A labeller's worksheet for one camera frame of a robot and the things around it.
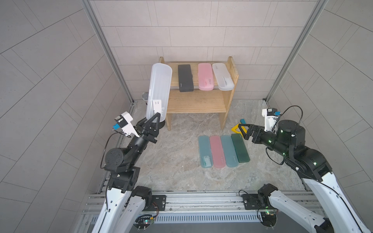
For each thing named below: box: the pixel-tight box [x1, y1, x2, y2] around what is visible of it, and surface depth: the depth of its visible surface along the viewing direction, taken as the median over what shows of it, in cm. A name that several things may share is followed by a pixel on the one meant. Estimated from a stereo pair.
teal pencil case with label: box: [198, 135, 213, 168], surface depth 91 cm
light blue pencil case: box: [220, 134, 239, 168], surface depth 91 cm
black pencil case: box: [177, 64, 194, 93], surface depth 69 cm
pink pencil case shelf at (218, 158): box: [209, 135, 226, 169], surface depth 89 cm
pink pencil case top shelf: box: [197, 63, 215, 91], surface depth 71 cm
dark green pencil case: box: [230, 133, 251, 164], surface depth 90 cm
